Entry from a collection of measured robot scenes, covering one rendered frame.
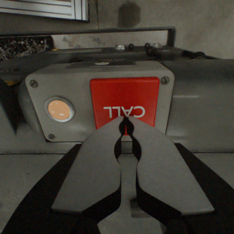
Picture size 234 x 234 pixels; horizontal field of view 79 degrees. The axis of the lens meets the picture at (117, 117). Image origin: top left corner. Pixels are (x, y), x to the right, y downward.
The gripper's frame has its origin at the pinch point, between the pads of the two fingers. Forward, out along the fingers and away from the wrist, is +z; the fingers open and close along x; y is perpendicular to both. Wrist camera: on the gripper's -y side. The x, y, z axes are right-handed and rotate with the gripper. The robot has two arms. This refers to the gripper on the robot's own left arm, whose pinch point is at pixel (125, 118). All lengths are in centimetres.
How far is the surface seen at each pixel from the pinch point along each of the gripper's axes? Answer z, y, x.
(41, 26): 127, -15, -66
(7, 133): 2.0, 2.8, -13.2
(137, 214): 0.0, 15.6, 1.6
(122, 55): 41.3, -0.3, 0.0
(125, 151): 2.0, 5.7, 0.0
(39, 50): 71, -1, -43
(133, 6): 127, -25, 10
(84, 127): 1.9, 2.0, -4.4
